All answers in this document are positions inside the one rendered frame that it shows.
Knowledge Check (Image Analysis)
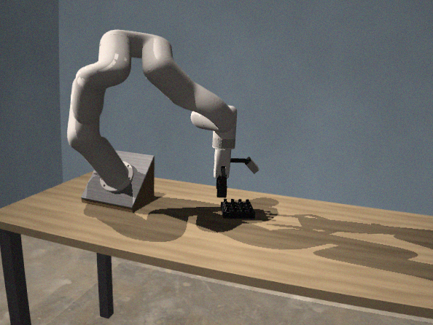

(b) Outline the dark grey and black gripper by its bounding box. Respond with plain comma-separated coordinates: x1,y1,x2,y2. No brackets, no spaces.
212,145,235,197

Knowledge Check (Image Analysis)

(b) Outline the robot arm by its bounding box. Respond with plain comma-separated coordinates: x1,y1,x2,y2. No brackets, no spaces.
67,30,237,192

